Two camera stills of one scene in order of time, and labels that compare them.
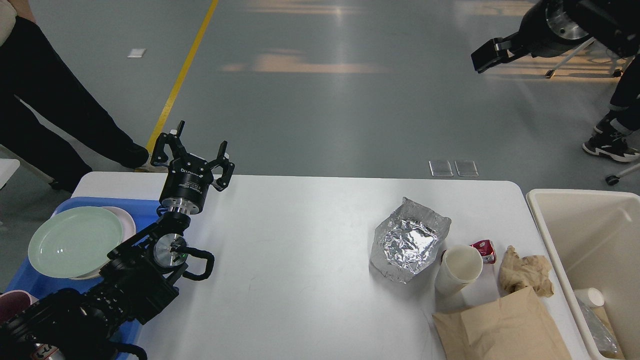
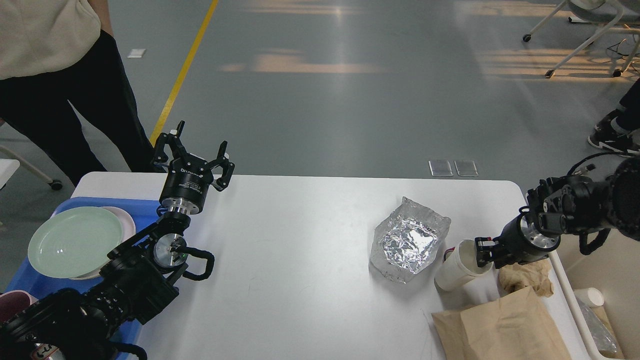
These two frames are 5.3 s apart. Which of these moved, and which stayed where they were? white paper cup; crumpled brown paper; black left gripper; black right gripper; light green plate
Moved: white paper cup; black right gripper
Stayed: black left gripper; light green plate; crumpled brown paper
